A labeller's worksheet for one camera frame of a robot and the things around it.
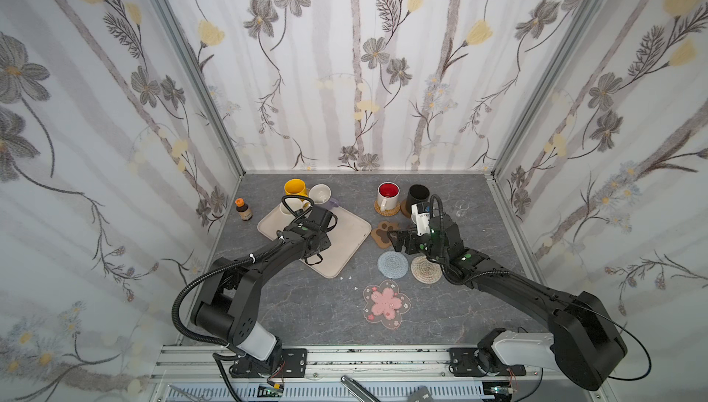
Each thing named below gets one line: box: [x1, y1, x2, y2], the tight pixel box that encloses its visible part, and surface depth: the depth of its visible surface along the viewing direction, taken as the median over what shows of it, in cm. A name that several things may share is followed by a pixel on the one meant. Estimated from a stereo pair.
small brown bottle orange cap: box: [235, 197, 253, 222], surface depth 103 cm
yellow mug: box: [283, 177, 309, 202], surface depth 106 cm
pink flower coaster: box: [363, 279, 412, 330], surface depth 86 cm
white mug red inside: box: [377, 180, 401, 213], surface depth 107 cm
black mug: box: [406, 183, 431, 213], surface depth 103 cm
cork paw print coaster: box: [370, 220, 401, 249], surface depth 104 cm
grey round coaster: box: [377, 250, 410, 280], surface depth 95 cm
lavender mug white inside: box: [308, 183, 340, 210], surface depth 106 cm
